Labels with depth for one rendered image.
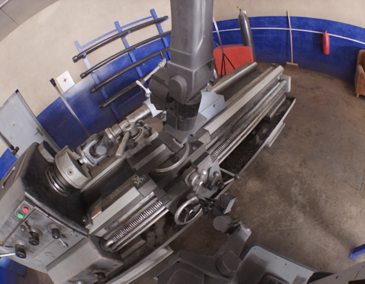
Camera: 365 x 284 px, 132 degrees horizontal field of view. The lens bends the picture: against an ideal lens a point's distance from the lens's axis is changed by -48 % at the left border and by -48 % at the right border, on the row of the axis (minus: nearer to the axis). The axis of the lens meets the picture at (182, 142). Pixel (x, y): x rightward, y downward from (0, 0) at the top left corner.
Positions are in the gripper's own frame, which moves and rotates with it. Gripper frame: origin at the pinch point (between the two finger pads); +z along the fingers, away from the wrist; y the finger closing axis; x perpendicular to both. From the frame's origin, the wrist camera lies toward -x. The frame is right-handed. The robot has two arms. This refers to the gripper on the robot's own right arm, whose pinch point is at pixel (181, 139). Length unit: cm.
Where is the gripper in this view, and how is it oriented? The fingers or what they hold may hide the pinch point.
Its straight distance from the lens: 49.6
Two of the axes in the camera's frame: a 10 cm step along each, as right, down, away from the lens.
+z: -0.8, 4.7, 8.8
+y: -6.4, 6.5, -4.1
